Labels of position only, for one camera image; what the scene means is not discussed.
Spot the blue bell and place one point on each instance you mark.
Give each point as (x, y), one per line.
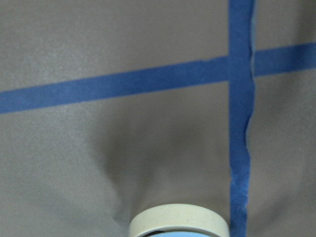
(178, 220)

